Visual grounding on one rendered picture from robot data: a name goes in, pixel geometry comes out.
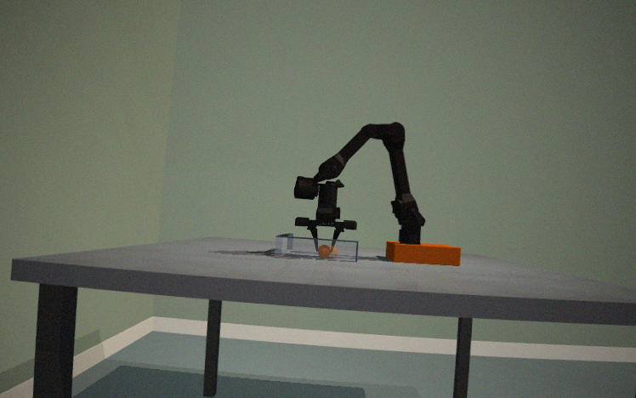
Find low clear corner walls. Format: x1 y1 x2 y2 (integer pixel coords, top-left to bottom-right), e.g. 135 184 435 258
275 237 357 262

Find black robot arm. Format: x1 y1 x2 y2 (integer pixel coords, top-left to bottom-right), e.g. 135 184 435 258
294 122 425 245

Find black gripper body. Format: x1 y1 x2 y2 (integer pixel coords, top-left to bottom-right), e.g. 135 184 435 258
295 201 357 230

